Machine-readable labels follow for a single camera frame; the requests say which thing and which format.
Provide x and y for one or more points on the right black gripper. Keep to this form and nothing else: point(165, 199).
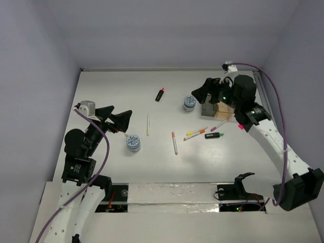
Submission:
point(212, 86)

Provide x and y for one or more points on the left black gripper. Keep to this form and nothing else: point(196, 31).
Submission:
point(107, 122)

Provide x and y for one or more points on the blue white round jar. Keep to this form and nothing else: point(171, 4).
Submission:
point(133, 143)

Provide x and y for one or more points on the black pink highlighter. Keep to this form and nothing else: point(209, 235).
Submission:
point(159, 95)

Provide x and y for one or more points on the black green highlighter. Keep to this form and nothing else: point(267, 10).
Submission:
point(213, 135)

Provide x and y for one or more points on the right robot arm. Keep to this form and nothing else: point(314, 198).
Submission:
point(300, 183)

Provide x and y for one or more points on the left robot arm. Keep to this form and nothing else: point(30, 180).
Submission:
point(83, 187)

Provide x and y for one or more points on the dark grey container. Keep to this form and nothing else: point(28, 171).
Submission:
point(208, 109)

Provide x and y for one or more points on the purple white marker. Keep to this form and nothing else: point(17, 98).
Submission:
point(219, 125)

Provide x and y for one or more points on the orange white marker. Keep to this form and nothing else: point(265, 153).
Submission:
point(194, 135)

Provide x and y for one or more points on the pink white marker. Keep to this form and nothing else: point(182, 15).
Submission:
point(174, 144)

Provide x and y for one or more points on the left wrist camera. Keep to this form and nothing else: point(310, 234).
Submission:
point(87, 108)

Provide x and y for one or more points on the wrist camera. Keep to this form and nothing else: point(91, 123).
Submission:
point(229, 67)
point(87, 108)

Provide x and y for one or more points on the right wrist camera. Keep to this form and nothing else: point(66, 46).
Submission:
point(229, 67)

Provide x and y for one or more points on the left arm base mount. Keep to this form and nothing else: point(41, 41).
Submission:
point(116, 201)

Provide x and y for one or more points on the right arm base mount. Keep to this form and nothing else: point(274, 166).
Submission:
point(232, 197)

